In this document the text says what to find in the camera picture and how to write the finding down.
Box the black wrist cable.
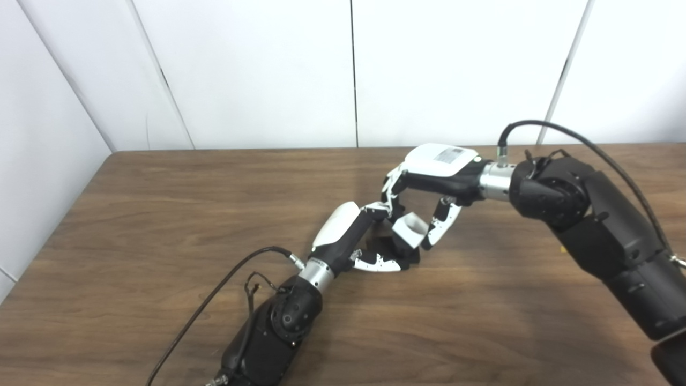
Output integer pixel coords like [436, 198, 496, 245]
[146, 246, 305, 386]
[497, 120, 686, 266]

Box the white square piece with hole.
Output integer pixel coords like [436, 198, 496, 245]
[391, 212, 429, 250]

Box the black peg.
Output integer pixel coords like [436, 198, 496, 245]
[370, 222, 421, 269]

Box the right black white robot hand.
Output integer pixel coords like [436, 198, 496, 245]
[379, 143, 515, 251]

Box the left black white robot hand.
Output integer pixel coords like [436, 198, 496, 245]
[297, 201, 402, 294]

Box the thin dark wire loop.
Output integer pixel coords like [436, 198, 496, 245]
[525, 149, 571, 161]
[244, 271, 285, 317]

